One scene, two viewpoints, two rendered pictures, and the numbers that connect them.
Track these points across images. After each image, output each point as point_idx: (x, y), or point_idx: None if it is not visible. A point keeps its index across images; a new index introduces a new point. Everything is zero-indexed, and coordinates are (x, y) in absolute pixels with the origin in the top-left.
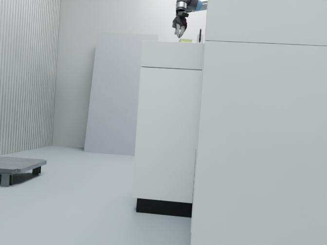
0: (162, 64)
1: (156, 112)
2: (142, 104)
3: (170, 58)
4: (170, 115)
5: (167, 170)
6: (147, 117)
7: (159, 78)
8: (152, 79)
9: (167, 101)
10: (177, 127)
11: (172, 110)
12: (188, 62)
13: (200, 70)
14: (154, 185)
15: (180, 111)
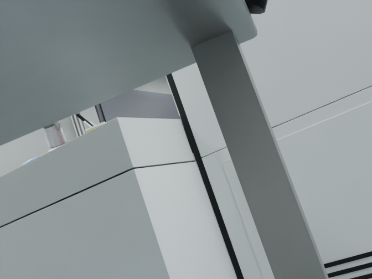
0: (156, 158)
1: (184, 249)
2: (164, 242)
3: (159, 146)
4: (199, 249)
5: None
6: (179, 265)
7: (163, 184)
8: (155, 189)
9: (186, 225)
10: (212, 265)
11: (197, 238)
12: (179, 150)
13: (194, 162)
14: None
15: (203, 235)
